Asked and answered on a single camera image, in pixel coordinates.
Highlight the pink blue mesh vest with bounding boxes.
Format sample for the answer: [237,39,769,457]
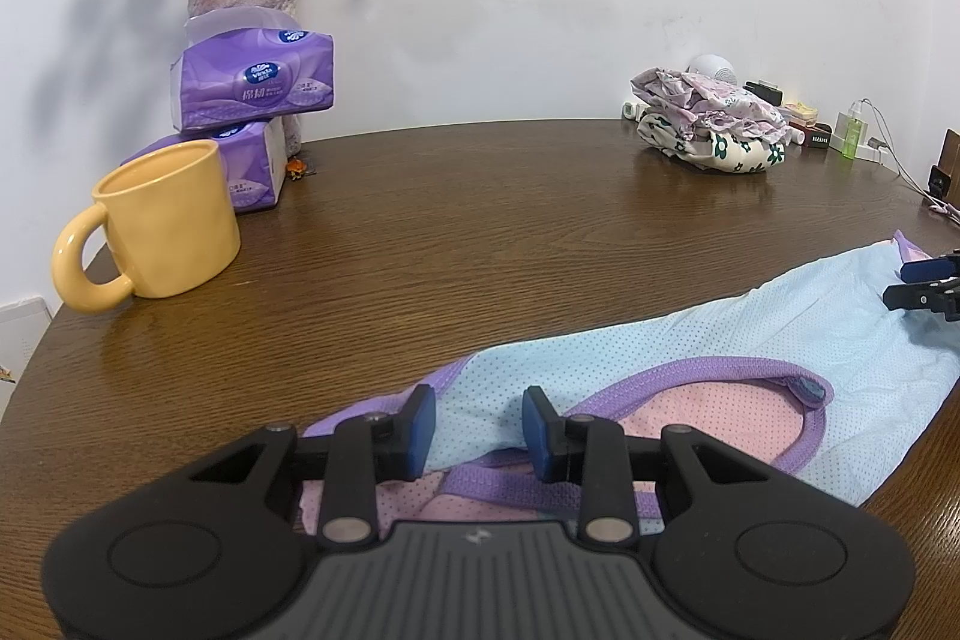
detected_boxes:
[299,229,960,536]

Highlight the black phone holder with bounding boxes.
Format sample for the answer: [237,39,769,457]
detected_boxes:
[928,166,952,202]

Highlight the wooden chair back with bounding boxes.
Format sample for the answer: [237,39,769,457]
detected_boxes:
[937,130,960,208]

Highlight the white power strip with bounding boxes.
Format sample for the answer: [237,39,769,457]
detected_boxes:
[830,133,898,172]

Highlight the green spray bottle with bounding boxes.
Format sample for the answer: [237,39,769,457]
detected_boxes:
[836,109,864,161]

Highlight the black red gift box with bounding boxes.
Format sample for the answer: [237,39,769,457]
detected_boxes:
[789,120,833,149]

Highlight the yellow sticky note stack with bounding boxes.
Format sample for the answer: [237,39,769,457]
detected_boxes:
[779,103,818,125]

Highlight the black charger on tin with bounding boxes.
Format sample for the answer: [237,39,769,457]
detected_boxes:
[743,80,782,107]

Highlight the folded green flower garment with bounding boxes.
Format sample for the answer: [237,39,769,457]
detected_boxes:
[636,112,786,175]

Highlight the folded pink floral garment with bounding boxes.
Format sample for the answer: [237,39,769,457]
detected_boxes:
[631,68,802,146]

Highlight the white astronaut speaker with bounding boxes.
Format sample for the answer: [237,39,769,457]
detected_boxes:
[686,53,739,86]

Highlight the yellow ceramic mug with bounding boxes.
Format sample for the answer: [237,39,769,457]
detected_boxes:
[50,140,241,314]

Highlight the lower purple tissue pack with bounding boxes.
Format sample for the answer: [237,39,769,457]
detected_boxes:
[127,119,288,213]

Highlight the purple tissue pack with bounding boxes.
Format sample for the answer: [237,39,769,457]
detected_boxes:
[171,7,334,133]
[127,119,288,213]

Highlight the upper purple tissue pack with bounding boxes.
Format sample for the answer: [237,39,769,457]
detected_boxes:
[171,7,334,133]

